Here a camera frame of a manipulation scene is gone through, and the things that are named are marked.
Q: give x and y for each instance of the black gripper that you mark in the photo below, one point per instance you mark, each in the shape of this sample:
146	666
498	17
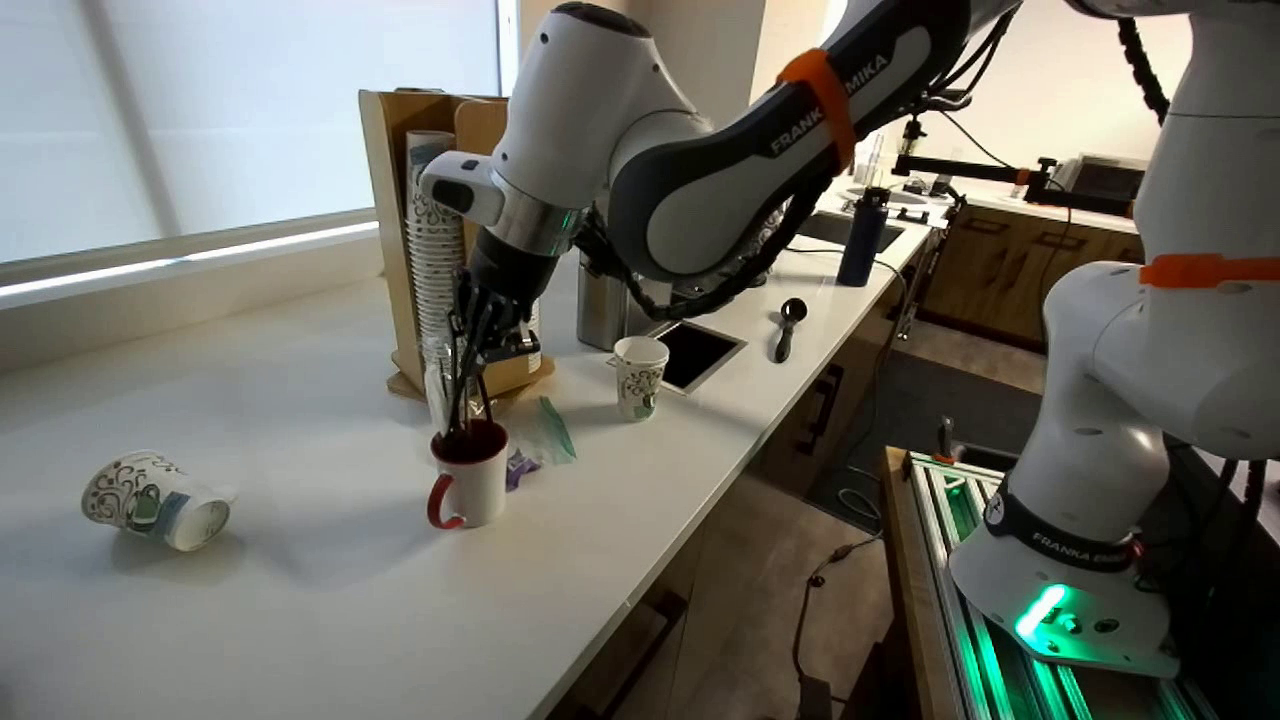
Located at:
510	283

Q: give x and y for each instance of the black plastic spoon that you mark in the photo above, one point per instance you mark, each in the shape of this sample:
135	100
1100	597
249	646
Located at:
467	406

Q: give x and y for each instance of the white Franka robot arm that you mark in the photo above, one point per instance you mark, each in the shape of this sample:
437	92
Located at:
1201	344

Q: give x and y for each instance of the upright green-print paper cup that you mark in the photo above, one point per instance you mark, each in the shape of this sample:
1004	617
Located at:
643	383

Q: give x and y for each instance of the wooden cup dispenser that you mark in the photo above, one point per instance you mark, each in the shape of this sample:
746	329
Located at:
387	201

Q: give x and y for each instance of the tipped-over printed paper cup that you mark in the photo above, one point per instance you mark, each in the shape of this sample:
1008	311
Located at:
142	498

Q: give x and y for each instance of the stack of paper cups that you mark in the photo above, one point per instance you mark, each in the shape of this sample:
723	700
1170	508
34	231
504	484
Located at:
435	255

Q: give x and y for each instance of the clear zip bag green seal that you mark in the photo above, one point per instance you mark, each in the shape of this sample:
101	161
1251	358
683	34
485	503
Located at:
554	434

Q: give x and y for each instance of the stainless steel canister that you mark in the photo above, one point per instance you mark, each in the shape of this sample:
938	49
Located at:
603	314

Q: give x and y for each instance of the small purple packet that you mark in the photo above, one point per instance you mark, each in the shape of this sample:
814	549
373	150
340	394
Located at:
523	468

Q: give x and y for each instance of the black flat object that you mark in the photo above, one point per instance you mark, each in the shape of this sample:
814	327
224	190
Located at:
703	354

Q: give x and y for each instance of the black scoop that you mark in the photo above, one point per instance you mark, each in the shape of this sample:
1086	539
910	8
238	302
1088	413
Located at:
784	342

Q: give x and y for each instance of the window with white blind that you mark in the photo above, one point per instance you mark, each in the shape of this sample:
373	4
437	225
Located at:
266	105

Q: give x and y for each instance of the black bottle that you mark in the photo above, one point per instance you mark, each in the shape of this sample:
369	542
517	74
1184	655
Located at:
863	240

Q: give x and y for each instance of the black clamp bar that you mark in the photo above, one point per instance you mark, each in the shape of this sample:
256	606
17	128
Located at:
960	169

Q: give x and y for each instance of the wooden cabinet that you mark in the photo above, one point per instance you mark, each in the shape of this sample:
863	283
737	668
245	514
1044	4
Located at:
1013	273

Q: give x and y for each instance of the green-lit robot mounting table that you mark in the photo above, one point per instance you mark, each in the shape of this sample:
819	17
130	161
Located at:
993	666

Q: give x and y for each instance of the black box device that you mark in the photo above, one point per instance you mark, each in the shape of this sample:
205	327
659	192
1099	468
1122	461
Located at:
1100	187

